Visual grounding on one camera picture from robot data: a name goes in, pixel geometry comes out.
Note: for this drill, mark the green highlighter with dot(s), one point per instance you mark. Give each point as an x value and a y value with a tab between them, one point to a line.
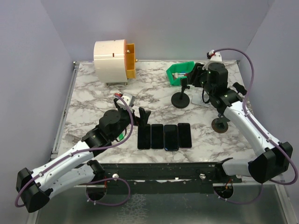
121	136

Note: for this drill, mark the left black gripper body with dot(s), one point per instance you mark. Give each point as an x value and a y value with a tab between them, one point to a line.
125	116

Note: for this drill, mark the black phone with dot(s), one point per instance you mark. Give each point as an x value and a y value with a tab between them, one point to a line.
144	137

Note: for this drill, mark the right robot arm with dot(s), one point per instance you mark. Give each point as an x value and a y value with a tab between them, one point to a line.
272	155

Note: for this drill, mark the red marker in bin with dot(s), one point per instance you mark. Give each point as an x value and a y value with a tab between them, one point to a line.
176	75

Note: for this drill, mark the black mounting rail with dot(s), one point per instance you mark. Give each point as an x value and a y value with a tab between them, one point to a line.
161	178

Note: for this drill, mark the black phone stand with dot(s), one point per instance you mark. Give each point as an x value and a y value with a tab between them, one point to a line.
180	99
240	88

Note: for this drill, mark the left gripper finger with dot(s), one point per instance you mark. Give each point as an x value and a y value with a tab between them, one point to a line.
141	116
145	117

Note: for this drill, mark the round wooden base stand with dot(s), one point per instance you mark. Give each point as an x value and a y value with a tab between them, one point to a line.
220	124

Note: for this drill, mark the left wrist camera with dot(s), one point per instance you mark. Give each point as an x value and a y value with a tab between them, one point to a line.
124	99

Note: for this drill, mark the silver phone stand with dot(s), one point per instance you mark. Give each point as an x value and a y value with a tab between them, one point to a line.
197	100

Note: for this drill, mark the orange drawer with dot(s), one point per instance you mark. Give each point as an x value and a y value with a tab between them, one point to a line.
130	61

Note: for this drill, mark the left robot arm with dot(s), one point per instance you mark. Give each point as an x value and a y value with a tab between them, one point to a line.
77	166

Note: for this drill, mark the white cylindrical drawer box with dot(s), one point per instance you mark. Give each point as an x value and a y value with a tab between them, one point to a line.
109	61

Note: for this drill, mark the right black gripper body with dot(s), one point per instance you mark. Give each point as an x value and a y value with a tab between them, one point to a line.
202	75

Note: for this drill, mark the green plastic bin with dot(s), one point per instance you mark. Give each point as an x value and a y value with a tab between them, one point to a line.
184	67

